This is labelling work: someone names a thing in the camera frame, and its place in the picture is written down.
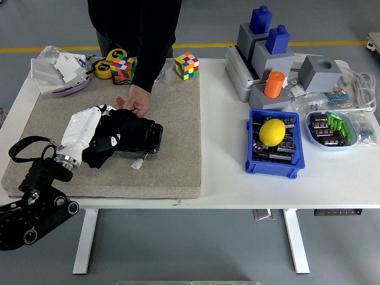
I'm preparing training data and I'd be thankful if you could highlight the light blue dish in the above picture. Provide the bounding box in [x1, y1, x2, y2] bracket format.
[305, 110, 359, 152]

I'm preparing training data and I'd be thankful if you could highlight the white power strip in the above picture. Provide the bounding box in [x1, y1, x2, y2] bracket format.
[292, 52, 309, 71]

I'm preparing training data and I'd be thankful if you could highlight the small bag of white parts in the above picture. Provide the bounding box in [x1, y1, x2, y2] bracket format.
[284, 75, 306, 97]

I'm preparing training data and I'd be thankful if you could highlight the grey metal bracket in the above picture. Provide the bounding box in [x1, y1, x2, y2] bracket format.
[252, 209, 277, 221]

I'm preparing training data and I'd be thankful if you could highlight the yellow tape measure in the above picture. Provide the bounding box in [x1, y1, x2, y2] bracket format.
[94, 59, 113, 80]
[106, 48, 128, 63]

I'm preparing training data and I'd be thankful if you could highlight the blue plastic bottle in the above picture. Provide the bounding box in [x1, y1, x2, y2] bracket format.
[248, 5, 273, 34]
[265, 24, 291, 55]

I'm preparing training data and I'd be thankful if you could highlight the white wire connector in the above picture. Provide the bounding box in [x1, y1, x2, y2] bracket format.
[131, 153, 151, 170]

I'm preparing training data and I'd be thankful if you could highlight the grey-brown mat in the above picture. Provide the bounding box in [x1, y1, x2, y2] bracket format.
[1, 75, 202, 200]

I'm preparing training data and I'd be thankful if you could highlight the white plastic box lid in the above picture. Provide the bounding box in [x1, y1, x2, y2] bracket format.
[29, 57, 65, 87]

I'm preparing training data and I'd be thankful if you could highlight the white table leg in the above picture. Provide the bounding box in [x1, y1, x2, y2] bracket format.
[72, 208, 99, 276]
[282, 208, 311, 274]

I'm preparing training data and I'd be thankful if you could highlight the black panel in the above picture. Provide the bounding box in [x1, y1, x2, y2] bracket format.
[112, 118, 164, 154]

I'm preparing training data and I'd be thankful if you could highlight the black table height controller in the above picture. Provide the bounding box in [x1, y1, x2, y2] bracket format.
[313, 209, 363, 216]

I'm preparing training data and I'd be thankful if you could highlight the grey block with round hole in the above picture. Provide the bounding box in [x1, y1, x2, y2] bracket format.
[297, 55, 343, 93]

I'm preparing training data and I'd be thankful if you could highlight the white power cord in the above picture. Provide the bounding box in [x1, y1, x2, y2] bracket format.
[338, 64, 378, 113]

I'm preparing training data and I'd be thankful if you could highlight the clear bag of screws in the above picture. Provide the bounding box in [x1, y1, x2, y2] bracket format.
[154, 64, 175, 86]

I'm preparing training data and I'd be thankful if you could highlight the person's left hand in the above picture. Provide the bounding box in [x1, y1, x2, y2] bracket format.
[115, 84, 151, 118]

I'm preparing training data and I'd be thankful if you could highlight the light grey case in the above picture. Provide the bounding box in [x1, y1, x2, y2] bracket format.
[224, 45, 262, 103]

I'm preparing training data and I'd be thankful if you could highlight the clear bag of metal parts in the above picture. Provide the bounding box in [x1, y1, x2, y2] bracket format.
[289, 91, 329, 113]

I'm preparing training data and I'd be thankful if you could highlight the orange cylinder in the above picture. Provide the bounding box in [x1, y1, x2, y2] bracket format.
[263, 70, 286, 99]

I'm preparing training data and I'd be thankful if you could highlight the purple tray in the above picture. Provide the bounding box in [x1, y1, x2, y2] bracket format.
[50, 75, 90, 97]

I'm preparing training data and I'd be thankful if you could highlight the black rag with white marks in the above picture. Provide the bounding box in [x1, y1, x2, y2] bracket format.
[82, 108, 155, 170]

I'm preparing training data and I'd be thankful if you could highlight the grey block holder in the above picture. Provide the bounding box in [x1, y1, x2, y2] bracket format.
[251, 41, 296, 81]
[248, 84, 293, 112]
[236, 23, 271, 63]

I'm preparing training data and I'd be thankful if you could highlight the clear crumpled plastic bag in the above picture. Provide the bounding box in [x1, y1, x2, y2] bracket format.
[35, 45, 72, 65]

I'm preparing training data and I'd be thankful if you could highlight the white cart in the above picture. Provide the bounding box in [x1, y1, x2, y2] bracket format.
[365, 31, 380, 56]

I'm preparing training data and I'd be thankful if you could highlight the blue plastic bin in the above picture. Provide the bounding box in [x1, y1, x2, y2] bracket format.
[245, 108, 306, 179]

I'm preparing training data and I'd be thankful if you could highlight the colourful puzzle cube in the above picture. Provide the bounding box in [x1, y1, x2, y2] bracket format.
[174, 52, 200, 81]
[110, 55, 137, 83]

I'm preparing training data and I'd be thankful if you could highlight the person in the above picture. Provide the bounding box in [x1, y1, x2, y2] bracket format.
[87, 0, 183, 118]

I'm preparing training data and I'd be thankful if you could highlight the yellow lemon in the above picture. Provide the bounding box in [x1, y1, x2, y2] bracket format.
[258, 118, 286, 147]

